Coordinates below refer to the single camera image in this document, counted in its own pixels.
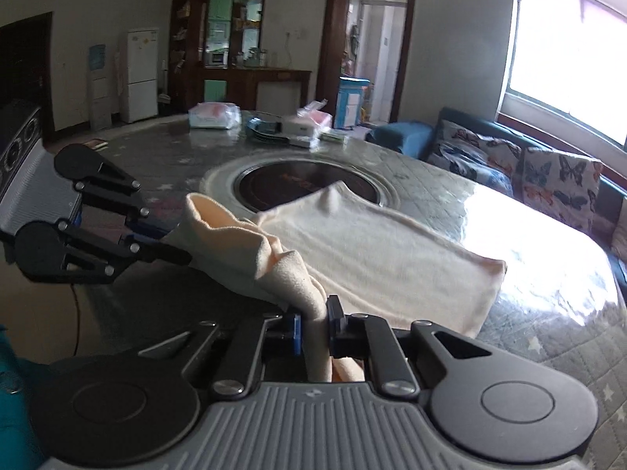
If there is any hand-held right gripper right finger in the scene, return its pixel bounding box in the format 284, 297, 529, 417
326, 295, 493, 397

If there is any white refrigerator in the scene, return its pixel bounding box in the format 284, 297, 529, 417
120, 27, 160, 124

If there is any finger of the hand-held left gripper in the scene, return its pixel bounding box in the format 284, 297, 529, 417
73, 154, 167, 246
56, 219, 193, 285

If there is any white tissue box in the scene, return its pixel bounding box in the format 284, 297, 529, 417
280, 100, 334, 138

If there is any blue corner sofa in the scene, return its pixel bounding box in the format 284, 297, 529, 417
365, 107, 627, 289

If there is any built-in induction cooker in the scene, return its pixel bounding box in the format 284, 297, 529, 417
201, 157, 407, 216

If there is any teal clothing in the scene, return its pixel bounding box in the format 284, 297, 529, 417
0, 323, 54, 470

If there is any window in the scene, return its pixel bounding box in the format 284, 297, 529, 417
497, 0, 627, 145

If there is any cream garment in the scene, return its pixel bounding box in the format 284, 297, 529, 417
167, 180, 507, 383

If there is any stack of dark plates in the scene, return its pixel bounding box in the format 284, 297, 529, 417
245, 116, 290, 142

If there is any pink white tissue pack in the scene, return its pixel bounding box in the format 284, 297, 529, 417
188, 103, 242, 130

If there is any dark wooden door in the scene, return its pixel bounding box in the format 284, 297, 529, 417
0, 12, 54, 145

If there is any light blue small furniture piece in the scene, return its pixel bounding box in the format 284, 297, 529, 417
339, 77, 374, 128

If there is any black cable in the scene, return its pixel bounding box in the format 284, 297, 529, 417
69, 281, 82, 358

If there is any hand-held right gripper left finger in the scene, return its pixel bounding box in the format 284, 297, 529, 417
138, 312, 302, 400

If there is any dark wooden cabinet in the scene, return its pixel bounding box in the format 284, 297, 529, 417
169, 0, 313, 113

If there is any upright butterfly print pillow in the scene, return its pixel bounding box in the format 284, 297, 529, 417
520, 147, 604, 236

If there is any dark wooden door frame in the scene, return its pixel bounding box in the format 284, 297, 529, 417
323, 0, 419, 125

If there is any flat butterfly print pillow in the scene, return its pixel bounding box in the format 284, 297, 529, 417
427, 118, 524, 194

